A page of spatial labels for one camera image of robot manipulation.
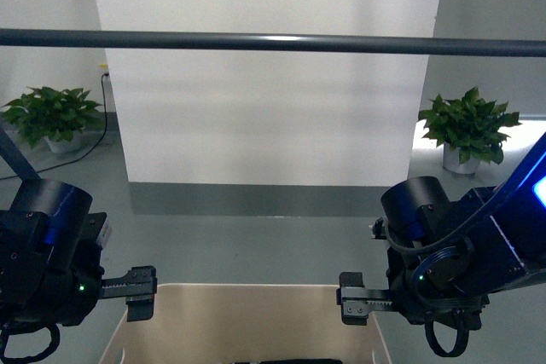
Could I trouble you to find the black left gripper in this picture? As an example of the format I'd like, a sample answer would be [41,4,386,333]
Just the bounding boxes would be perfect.
[1,211,157,328]

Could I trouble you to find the beige plastic laundry hamper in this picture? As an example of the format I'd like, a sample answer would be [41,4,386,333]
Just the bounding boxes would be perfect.
[101,284,391,363]

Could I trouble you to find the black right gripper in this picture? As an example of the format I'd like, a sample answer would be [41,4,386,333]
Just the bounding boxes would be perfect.
[336,245,489,332]

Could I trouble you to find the right potted green plant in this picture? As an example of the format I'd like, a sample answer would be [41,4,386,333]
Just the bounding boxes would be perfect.
[418,87,520,175]

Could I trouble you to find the left potted green plant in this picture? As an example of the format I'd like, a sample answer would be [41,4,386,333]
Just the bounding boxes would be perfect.
[1,86,102,153]

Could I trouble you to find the grey rack leg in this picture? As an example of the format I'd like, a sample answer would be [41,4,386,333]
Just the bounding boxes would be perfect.
[1,128,41,181]

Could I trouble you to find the grey clothes hanger rail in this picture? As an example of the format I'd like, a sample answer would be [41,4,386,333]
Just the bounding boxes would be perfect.
[1,28,545,58]

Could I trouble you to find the potted green plant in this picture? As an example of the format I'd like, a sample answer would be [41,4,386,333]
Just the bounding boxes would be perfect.
[1,86,102,153]
[418,87,520,175]

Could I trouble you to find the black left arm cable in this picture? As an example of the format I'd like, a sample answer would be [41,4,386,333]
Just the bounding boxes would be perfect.
[0,321,61,361]

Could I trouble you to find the black power cable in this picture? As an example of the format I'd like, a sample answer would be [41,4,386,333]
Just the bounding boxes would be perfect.
[0,72,111,181]

